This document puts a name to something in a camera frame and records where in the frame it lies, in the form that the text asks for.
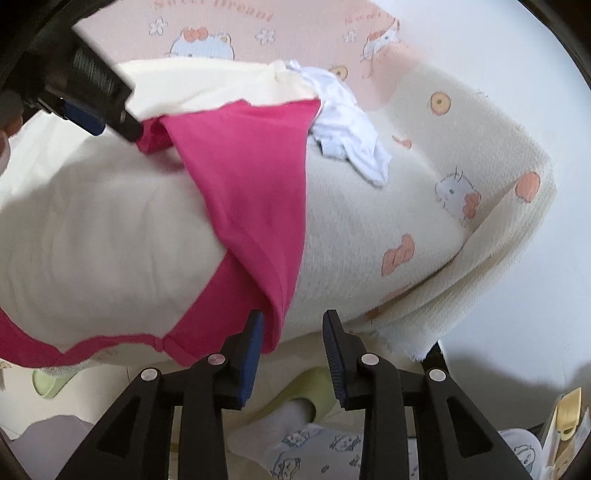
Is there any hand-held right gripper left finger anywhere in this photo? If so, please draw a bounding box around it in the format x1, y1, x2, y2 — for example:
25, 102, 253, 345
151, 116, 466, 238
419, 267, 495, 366
55, 310, 265, 480

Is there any cat print blanket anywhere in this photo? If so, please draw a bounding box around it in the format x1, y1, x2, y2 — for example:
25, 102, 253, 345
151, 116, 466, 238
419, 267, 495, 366
0, 0, 557, 365

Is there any cream and pink shirt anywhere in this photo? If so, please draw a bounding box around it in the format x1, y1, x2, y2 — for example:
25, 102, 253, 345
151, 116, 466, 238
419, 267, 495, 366
0, 60, 324, 370

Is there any person's printed pajama leg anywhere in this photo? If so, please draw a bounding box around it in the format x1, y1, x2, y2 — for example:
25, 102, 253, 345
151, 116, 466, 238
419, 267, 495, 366
226, 399, 416, 480

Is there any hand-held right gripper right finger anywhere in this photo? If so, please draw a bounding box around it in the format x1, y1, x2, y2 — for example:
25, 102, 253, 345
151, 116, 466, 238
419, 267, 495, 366
322, 309, 532, 480

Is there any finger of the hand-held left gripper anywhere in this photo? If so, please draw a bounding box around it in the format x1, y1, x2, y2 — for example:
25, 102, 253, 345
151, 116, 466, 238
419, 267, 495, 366
61, 100, 105, 137
107, 110, 145, 144

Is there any white garment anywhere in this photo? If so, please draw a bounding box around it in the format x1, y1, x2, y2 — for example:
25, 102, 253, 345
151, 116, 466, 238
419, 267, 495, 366
284, 60, 393, 188

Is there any cream plastic clip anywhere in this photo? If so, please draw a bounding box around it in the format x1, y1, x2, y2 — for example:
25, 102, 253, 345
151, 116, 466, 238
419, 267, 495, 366
540, 387, 583, 480

